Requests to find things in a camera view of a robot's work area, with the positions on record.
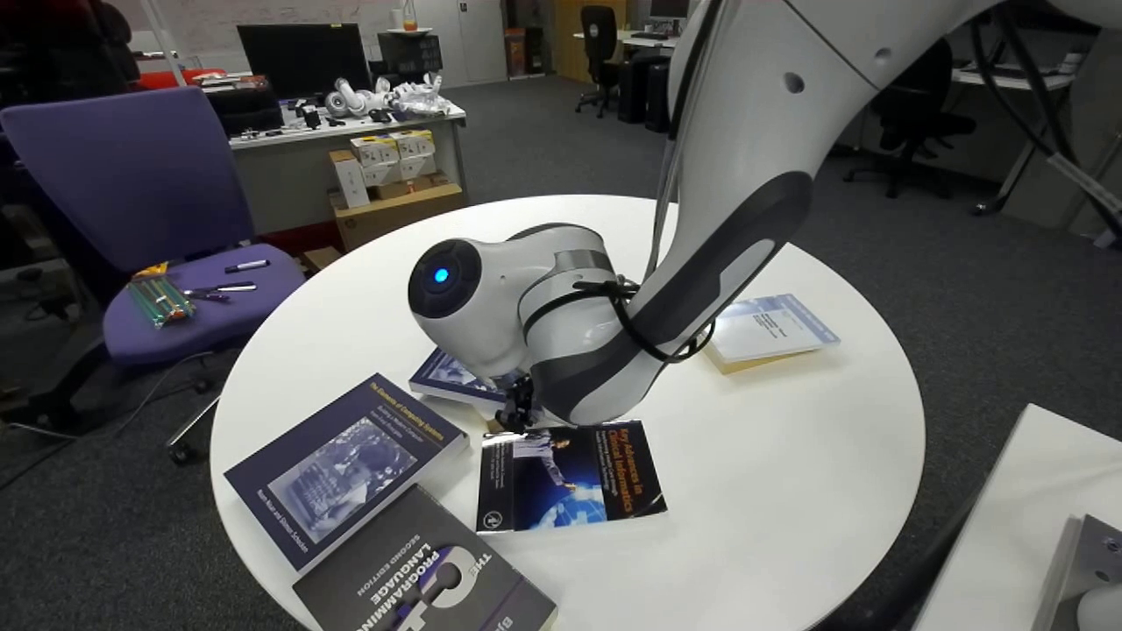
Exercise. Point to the black computer monitor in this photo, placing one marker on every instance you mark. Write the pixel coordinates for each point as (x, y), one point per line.
(307, 56)

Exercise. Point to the large dark blue book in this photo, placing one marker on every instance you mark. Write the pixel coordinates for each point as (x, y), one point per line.
(337, 466)

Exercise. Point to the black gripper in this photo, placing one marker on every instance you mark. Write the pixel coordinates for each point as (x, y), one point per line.
(517, 405)

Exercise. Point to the green circuit board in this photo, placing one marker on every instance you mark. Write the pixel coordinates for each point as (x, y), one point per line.
(158, 304)

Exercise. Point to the grey office desk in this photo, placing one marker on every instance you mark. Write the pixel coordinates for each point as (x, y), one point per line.
(289, 172)

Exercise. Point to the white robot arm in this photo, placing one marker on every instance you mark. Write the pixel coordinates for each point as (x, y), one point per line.
(758, 96)

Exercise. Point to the black space cover book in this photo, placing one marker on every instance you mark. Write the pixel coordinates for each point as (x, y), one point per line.
(567, 477)

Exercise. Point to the light blue white book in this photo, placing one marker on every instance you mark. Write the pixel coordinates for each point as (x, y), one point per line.
(767, 327)

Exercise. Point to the grey metal bracket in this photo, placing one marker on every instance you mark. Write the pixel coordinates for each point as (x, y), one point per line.
(1086, 579)

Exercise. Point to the purple office chair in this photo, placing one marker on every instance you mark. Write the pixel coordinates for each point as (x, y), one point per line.
(149, 185)

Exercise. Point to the black office chair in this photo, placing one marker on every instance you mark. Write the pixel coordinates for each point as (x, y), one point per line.
(913, 110)

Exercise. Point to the white plastic bags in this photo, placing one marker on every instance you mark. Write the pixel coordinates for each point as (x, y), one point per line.
(385, 96)

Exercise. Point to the white side table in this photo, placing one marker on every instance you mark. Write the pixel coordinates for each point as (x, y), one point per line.
(1048, 473)

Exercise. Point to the dark grey book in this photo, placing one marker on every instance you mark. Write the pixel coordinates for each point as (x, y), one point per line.
(420, 568)

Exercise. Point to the cardboard box under desk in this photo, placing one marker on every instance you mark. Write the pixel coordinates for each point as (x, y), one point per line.
(392, 210)

